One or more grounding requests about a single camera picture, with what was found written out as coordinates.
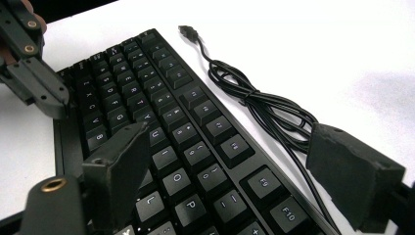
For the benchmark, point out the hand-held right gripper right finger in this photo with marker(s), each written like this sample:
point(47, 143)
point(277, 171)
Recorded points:
point(352, 169)

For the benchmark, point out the black computer keyboard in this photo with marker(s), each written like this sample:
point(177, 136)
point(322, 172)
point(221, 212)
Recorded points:
point(195, 140)

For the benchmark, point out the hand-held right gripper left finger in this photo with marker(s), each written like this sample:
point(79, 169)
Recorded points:
point(120, 169)

